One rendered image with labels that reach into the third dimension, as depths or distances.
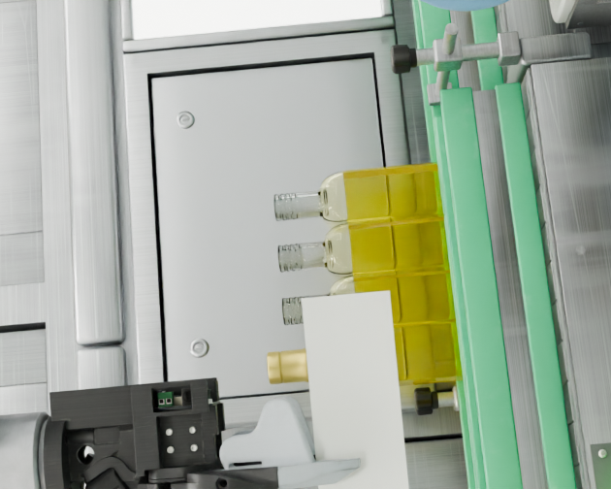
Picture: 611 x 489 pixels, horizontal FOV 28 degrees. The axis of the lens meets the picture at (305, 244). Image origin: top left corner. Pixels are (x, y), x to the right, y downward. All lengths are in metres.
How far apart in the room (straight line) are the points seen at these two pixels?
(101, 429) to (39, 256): 0.68
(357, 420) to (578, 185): 0.44
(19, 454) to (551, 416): 0.51
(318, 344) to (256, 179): 0.66
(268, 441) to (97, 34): 0.84
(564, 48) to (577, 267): 0.22
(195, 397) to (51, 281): 0.69
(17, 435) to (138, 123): 0.71
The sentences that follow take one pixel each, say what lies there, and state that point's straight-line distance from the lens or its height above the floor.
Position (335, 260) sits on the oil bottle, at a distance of 1.27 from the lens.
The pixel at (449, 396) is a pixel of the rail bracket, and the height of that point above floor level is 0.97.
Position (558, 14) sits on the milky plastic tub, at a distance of 1.25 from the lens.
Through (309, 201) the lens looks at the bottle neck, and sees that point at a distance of 1.30.
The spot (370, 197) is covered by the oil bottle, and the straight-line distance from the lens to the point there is 1.29.
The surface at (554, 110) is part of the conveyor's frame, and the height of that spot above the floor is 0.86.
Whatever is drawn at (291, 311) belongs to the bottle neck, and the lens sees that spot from 1.27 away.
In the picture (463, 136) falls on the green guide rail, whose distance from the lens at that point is 1.20.
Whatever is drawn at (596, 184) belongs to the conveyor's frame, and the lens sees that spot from 1.18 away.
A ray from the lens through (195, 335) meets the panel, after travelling 1.42.
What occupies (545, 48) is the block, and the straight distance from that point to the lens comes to 1.22.
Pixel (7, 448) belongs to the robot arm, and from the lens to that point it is 0.85.
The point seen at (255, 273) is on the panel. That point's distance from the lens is 1.43.
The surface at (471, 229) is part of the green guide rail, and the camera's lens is 1.17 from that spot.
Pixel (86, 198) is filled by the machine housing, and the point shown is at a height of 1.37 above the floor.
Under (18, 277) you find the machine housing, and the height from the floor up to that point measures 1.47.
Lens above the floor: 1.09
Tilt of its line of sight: 1 degrees up
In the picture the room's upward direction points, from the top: 95 degrees counter-clockwise
